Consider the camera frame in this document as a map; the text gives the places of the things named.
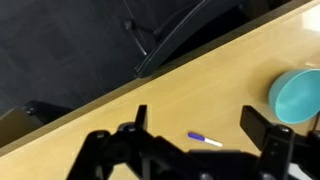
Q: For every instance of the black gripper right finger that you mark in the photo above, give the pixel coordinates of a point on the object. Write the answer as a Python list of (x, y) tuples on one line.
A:
[(255, 125)]

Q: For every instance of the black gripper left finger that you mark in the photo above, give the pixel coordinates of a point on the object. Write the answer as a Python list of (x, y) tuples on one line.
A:
[(141, 116)]

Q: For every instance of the purple and white pen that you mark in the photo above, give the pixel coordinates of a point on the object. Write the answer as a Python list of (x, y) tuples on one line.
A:
[(204, 139)]

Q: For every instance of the teal bowl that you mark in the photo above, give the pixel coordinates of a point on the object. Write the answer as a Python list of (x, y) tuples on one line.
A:
[(296, 96)]

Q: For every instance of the black office chair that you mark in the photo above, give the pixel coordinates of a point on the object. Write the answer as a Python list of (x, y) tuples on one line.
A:
[(180, 36)]

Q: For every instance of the black metal bracket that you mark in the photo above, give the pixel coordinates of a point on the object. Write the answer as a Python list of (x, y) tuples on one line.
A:
[(46, 111)]

